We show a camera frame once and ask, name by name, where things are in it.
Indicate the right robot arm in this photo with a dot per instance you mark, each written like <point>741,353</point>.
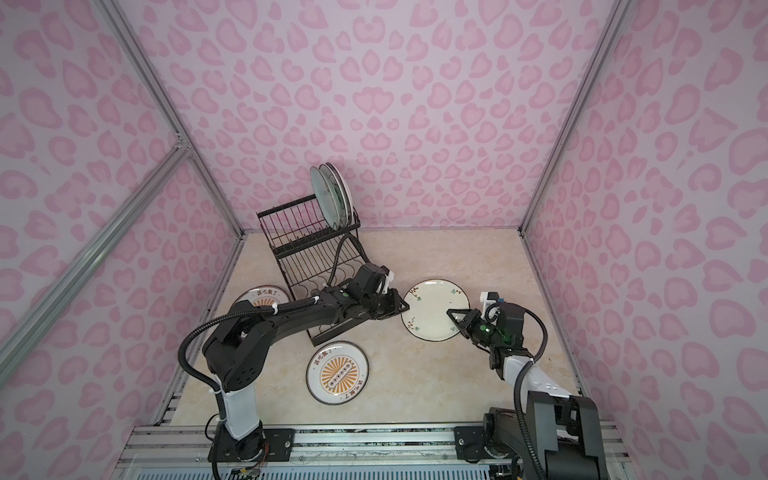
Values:
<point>549,433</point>

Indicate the light blue flower plate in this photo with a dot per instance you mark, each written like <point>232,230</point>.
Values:
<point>324,197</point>

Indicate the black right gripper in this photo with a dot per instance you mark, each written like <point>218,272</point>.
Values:
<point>471,327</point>

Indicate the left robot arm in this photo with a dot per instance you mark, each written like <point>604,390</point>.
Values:
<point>236,351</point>

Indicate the black wire dish rack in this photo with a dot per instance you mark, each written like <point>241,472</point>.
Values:
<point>309,252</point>

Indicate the orange sunburst plate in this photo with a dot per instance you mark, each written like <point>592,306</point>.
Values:
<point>337,373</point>
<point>265,295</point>

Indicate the cream floral rim plate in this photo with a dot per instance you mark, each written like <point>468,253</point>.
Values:
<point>427,318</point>

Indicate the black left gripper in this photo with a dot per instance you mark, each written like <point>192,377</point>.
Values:
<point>387,301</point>

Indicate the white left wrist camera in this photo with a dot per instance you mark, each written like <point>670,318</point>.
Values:
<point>387,280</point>

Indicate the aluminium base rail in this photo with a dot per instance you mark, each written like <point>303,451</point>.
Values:
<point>341,451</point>

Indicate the dark green rim plate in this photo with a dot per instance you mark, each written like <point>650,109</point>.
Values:
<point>345,194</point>

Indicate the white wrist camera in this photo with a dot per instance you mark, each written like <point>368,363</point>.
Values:
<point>387,280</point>
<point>488,298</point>

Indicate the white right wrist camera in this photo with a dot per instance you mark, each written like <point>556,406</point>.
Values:
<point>488,298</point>

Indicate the white plate quatrefoil emblem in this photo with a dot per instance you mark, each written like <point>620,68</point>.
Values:
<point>337,197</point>

